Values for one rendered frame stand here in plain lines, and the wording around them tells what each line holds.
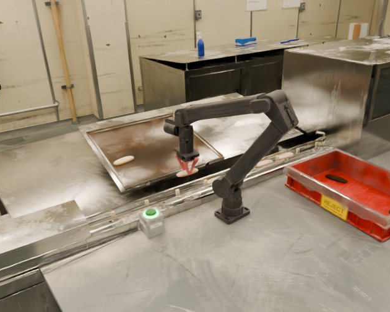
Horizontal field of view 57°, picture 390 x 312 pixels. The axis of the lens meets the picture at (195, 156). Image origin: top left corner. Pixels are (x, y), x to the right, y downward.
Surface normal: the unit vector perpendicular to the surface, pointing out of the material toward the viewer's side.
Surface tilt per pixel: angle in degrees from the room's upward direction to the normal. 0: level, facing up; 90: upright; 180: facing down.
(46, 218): 0
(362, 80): 90
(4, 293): 90
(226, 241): 0
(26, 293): 90
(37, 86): 90
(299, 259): 0
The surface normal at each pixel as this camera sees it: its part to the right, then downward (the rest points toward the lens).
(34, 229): -0.04, -0.90
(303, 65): -0.85, 0.26
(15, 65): 0.53, 0.35
